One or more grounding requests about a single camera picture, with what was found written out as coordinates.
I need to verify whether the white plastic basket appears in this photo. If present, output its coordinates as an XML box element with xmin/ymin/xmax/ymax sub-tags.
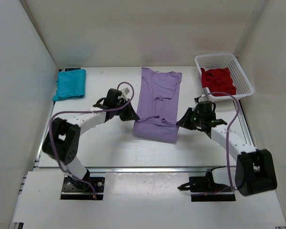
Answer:
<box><xmin>194</xmin><ymin>52</ymin><xmax>254</xmax><ymax>100</ymax></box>

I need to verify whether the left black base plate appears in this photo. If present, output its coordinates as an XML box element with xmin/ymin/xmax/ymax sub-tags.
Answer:
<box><xmin>60</xmin><ymin>172</ymin><xmax>105</xmax><ymax>200</ymax></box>

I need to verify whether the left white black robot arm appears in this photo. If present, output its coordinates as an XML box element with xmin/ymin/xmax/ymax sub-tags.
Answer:
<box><xmin>42</xmin><ymin>88</ymin><xmax>140</xmax><ymax>192</ymax></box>

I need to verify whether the red t shirt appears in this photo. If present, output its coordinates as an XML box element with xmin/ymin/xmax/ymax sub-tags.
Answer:
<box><xmin>200</xmin><ymin>68</ymin><xmax>236</xmax><ymax>95</ymax></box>

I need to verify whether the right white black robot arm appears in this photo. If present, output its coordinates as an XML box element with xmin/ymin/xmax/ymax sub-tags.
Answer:
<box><xmin>176</xmin><ymin>101</ymin><xmax>277</xmax><ymax>196</ymax></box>

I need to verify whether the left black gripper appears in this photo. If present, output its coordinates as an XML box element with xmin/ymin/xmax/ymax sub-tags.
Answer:
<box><xmin>113</xmin><ymin>98</ymin><xmax>139</xmax><ymax>121</ymax></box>

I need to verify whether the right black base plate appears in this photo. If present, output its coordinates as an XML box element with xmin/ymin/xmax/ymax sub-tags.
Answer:
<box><xmin>189</xmin><ymin>177</ymin><xmax>236</xmax><ymax>202</ymax></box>

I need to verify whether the purple t shirt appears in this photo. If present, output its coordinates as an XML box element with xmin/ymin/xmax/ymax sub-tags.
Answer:
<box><xmin>133</xmin><ymin>67</ymin><xmax>182</xmax><ymax>144</ymax></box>

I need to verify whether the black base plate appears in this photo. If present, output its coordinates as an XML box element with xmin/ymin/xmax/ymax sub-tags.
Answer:
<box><xmin>189</xmin><ymin>177</ymin><xmax>236</xmax><ymax>202</ymax></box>
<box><xmin>60</xmin><ymin>172</ymin><xmax>105</xmax><ymax>200</ymax></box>

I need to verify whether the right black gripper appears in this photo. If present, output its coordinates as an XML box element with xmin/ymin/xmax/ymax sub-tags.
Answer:
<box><xmin>177</xmin><ymin>108</ymin><xmax>204</xmax><ymax>131</ymax></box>

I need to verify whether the blue label sticker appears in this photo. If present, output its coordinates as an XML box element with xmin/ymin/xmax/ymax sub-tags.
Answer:
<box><xmin>64</xmin><ymin>68</ymin><xmax>81</xmax><ymax>72</ymax></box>

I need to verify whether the teal t shirt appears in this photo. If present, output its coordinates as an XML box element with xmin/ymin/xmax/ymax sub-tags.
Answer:
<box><xmin>52</xmin><ymin>69</ymin><xmax>86</xmax><ymax>102</ymax></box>

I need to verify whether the aluminium rail front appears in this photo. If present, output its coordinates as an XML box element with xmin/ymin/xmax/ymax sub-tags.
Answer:
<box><xmin>90</xmin><ymin>166</ymin><xmax>260</xmax><ymax>174</ymax></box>

